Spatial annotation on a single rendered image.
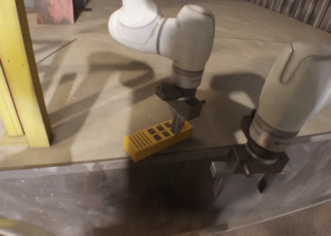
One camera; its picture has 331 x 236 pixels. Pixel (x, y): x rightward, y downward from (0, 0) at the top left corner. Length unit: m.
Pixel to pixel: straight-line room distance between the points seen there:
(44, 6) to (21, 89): 1.47
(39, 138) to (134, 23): 0.45
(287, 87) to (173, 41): 0.29
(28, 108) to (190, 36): 0.48
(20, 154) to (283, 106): 0.72
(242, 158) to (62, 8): 1.84
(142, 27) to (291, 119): 0.38
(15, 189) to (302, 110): 0.81
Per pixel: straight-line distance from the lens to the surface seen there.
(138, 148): 0.67
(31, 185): 0.81
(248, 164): 0.50
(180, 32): 0.54
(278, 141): 0.45
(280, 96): 0.40
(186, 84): 0.59
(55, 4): 2.05
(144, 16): 0.56
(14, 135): 0.84
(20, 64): 0.62
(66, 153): 0.74
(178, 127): 0.71
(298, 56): 0.39
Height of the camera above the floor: 1.24
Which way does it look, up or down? 36 degrees down
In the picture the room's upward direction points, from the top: 9 degrees clockwise
